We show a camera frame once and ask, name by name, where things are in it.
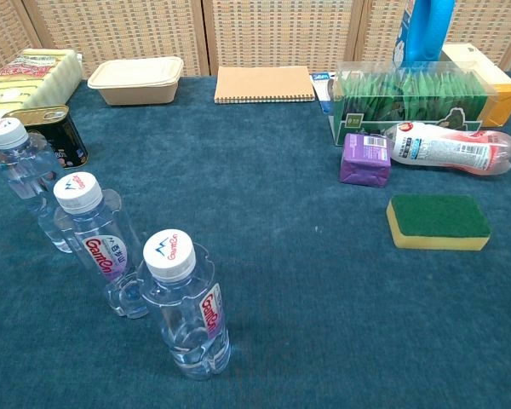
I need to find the purple wrapped packet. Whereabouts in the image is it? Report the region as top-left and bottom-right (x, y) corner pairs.
(339, 132), (393, 188)

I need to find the yellow sponge multipack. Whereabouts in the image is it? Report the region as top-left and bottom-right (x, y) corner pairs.
(0, 48), (84, 158)

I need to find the blue pump dispenser bottle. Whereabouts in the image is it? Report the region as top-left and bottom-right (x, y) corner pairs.
(392, 0), (456, 69)

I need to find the brown spiral notebook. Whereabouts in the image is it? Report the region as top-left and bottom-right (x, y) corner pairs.
(214, 66), (317, 105)

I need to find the lying bottle, red white label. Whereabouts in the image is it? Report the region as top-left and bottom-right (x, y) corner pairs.
(384, 121), (511, 176)

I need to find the cream and orange carton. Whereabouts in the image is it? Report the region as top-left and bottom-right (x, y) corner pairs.
(440, 42), (511, 128)

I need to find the woven folding screen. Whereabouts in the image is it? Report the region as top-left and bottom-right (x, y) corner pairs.
(0, 0), (511, 80)

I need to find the clear Ganten water bottle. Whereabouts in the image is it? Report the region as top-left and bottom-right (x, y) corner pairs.
(135, 229), (233, 382)
(52, 171), (151, 320)

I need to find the clear box of green sachets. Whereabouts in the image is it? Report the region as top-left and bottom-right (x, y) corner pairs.
(327, 60), (502, 147)

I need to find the teal table cloth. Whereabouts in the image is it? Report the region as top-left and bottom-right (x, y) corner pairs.
(0, 70), (511, 409)

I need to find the beige takeaway food box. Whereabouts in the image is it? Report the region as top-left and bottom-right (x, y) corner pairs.
(87, 55), (185, 107)

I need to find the black luncheon meat can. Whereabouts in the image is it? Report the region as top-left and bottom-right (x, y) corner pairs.
(0, 104), (89, 171)

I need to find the green and yellow sponge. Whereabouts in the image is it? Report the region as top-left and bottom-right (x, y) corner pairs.
(386, 194), (492, 251)

